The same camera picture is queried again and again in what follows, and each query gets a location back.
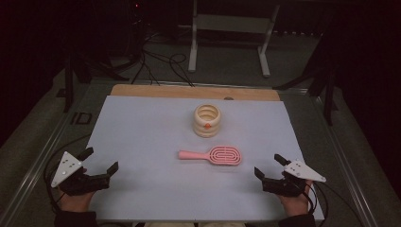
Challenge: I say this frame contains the black floor cables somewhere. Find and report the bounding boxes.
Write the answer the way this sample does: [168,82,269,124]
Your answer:
[130,31,195,88]

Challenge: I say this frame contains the white metal stand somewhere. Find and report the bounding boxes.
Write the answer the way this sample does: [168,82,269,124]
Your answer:
[187,0,281,79]

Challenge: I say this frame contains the person's left hand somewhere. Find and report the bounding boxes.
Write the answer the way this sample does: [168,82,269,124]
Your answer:
[58,184,96,214]

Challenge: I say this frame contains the person's right hand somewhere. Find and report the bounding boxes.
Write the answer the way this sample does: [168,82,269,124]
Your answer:
[277,179,315,218]

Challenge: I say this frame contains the aluminium floor rail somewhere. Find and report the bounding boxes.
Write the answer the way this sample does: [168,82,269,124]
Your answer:
[0,103,83,226]
[310,94,379,227]

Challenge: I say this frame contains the black stand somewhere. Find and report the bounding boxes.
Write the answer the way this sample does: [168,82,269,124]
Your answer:
[272,60,340,127]
[61,51,131,114]

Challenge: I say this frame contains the cream ribbed cup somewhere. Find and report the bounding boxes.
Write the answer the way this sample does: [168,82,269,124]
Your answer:
[193,103,222,139]

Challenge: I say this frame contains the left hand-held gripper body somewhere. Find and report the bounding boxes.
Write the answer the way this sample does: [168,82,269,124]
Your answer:
[50,150,112,197]

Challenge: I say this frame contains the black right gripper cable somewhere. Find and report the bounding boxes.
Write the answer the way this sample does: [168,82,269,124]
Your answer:
[303,181,363,227]

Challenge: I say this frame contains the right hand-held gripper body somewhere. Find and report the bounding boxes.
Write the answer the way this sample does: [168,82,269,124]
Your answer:
[260,159,327,199]

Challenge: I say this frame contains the white table mat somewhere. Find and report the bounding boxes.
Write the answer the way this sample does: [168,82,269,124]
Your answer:
[84,95,325,222]

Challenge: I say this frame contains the pink hairbrush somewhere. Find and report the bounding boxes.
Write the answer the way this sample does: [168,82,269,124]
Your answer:
[178,145,243,166]

